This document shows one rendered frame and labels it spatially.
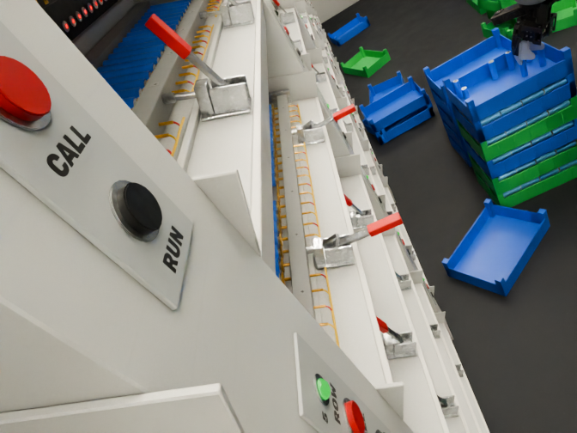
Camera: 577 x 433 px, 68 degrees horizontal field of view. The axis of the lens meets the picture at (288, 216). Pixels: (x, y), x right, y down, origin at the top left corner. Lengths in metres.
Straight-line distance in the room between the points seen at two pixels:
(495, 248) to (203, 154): 1.37
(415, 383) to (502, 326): 0.86
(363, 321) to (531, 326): 1.05
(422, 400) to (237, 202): 0.44
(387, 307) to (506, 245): 0.98
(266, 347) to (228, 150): 0.16
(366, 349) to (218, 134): 0.22
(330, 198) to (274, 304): 0.36
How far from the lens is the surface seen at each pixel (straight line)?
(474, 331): 1.44
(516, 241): 1.60
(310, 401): 0.20
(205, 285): 0.15
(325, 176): 0.59
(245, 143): 0.31
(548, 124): 1.58
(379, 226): 0.44
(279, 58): 0.80
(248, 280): 0.19
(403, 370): 0.60
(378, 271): 0.71
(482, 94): 1.56
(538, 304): 1.46
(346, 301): 0.43
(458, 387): 1.03
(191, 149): 0.31
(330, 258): 0.45
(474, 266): 1.57
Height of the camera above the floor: 1.22
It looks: 34 degrees down
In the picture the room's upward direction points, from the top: 37 degrees counter-clockwise
